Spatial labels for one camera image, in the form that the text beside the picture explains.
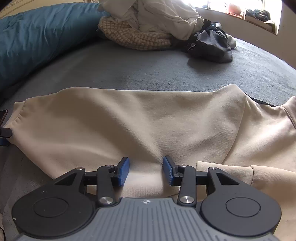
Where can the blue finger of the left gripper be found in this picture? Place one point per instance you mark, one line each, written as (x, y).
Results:
(4, 134)

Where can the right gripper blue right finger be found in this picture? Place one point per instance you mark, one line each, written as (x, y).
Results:
(169, 170)

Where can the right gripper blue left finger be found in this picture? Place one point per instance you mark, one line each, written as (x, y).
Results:
(121, 172)

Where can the beige zip hoodie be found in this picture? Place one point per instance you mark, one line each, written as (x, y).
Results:
(89, 128)

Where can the dark clothes on windowsill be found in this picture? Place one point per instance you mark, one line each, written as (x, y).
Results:
(258, 14)

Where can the blue duvet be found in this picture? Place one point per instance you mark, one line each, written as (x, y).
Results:
(33, 38)

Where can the checked pink cloth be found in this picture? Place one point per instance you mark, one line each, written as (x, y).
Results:
(124, 35)

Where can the dark furry garment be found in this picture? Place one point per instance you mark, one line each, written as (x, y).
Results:
(211, 43)

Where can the grey-blue bed blanket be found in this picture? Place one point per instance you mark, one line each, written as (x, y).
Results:
(107, 65)

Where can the pale beige crumpled garment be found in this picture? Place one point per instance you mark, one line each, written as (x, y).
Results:
(177, 18)

